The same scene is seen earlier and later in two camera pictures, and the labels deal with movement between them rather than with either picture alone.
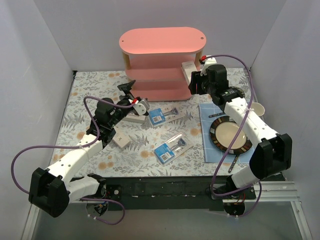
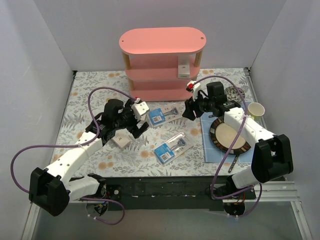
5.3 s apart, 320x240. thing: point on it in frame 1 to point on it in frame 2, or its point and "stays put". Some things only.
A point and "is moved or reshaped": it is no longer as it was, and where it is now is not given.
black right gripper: [196, 82] to [192, 107]
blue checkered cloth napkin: [209, 113] stays put
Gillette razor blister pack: [173, 148] stays put
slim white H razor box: [121, 139] stays put
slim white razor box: [188, 67] is moved or reshaped
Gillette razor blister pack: [159, 116] stays put
